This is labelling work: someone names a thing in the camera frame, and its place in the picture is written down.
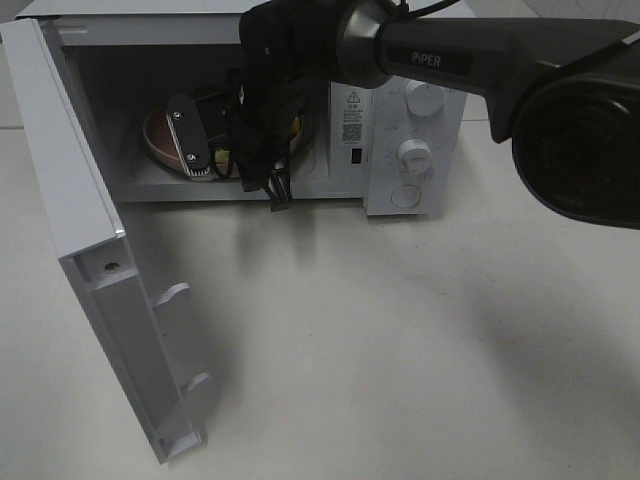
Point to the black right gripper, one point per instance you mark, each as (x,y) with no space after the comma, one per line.
(285,46)

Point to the white upper power knob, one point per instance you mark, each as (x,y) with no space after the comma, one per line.
(423,99)

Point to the white lower timer knob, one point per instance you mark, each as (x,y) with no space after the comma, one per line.
(414,157)

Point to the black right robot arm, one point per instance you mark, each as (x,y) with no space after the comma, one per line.
(564,92)

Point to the pink round plate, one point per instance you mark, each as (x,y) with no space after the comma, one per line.
(160,143)

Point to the round white door button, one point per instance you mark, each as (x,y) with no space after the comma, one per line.
(406,196)

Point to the toast sandwich with lettuce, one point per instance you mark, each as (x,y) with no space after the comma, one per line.
(222,154)

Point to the white microwave oven body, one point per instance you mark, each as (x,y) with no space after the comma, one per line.
(98,83)

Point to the white microwave door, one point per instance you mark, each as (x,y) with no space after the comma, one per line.
(91,241)

